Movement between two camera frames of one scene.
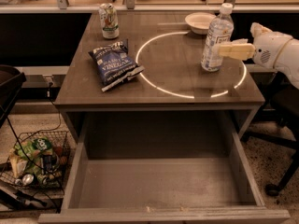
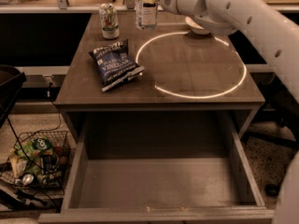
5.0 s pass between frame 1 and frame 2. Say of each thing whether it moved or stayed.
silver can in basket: stayed
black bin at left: stayed
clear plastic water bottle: moved
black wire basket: stayed
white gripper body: moved
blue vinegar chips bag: stayed
